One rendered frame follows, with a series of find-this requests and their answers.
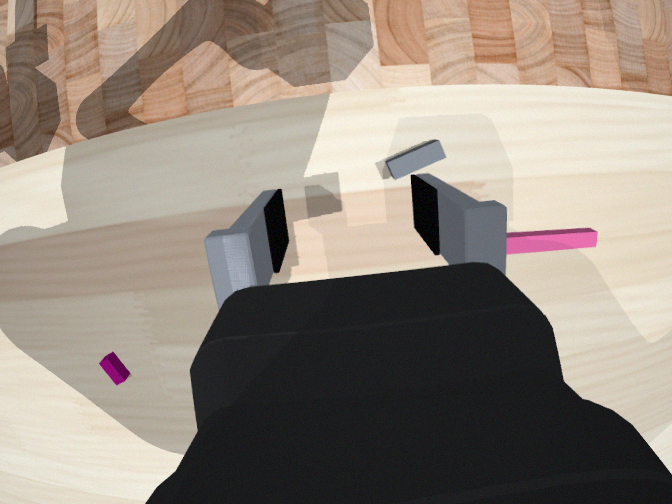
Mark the pink rod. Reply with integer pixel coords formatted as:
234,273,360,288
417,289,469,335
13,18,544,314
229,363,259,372
507,228,598,254

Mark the magenta block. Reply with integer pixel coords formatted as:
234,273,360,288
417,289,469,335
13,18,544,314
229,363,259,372
99,352,130,385

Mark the grey rectangular rod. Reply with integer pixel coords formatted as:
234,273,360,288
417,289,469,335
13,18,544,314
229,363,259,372
385,139,447,180

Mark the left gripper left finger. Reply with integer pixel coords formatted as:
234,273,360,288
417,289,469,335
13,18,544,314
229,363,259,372
203,189,289,310

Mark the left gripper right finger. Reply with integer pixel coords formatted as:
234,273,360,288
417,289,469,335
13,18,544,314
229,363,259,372
410,173,507,276

